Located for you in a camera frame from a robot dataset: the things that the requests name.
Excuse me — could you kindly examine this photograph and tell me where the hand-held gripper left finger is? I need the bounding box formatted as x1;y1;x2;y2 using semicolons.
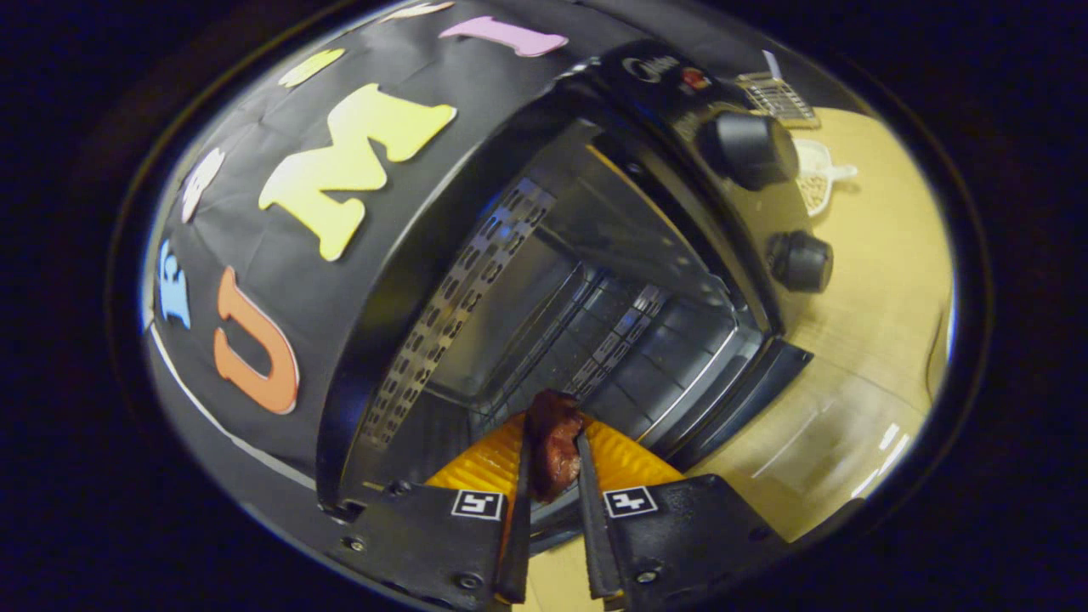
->
327;412;535;611

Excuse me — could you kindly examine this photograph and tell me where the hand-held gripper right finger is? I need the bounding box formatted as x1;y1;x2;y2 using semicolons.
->
576;418;787;611

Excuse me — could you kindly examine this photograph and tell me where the brown meat slice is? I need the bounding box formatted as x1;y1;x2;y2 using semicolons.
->
524;389;586;502

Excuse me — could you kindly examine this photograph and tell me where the black toaster oven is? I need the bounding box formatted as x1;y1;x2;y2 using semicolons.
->
316;38;836;553

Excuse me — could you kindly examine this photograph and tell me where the white divided dish with grains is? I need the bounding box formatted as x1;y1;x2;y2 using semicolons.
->
795;139;859;218

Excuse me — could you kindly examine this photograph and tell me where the wire mesh utensil holder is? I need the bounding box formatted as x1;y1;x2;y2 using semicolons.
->
735;72;821;130

